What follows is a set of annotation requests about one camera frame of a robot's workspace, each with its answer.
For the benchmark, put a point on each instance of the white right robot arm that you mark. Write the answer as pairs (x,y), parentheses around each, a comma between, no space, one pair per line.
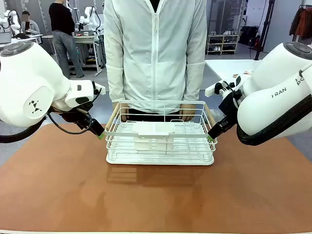
(268,73)

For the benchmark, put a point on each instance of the person's right forearm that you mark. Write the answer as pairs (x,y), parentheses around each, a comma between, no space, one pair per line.
(115,83)

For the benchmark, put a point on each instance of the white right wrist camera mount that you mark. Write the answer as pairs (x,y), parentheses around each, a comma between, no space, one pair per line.
(210,90)

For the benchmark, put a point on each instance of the black vertical post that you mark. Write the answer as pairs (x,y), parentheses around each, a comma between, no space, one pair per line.
(264,26)

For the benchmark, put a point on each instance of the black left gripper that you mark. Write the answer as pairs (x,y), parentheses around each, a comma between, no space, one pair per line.
(75,115)

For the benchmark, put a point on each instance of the person in white jacket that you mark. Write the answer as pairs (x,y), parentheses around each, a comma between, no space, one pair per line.
(153,53)

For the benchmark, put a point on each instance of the wooden shoe rack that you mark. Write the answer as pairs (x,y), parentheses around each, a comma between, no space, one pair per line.
(223,44)

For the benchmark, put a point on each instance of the black bags pile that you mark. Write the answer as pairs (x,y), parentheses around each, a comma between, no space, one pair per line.
(249,34)

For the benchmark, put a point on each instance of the seated person in grey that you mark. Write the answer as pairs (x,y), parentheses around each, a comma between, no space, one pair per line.
(30,26)

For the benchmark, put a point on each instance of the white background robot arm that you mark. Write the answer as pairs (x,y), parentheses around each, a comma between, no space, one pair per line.
(9,19)
(90,18)

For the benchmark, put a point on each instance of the standing person in black top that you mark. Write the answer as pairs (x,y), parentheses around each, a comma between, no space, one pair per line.
(62,26)

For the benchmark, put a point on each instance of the bin with plastic bag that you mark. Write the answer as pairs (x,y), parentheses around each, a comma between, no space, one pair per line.
(214,113)

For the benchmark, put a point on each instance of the person's right hand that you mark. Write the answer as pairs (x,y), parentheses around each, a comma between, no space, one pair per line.
(120,111)

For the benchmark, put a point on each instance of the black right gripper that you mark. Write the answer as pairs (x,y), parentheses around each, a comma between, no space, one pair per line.
(228,103)

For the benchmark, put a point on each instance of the white plastic cutlery holder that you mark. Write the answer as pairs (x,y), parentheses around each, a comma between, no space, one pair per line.
(153,130)

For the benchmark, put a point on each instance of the large white table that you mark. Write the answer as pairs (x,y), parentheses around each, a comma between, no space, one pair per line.
(231,67)

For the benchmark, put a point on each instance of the person's left hand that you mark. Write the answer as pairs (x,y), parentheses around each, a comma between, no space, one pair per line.
(187,112)

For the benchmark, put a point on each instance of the person's left forearm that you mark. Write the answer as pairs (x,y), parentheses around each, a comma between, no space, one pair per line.
(194,80)

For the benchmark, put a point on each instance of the hanging brown clothes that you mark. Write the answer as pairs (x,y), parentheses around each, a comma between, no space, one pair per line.
(302,23)

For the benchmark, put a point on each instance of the white background work table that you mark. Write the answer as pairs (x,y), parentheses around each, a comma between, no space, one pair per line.
(85,39)

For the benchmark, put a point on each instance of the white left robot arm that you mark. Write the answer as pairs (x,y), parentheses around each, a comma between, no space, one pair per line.
(24,73)

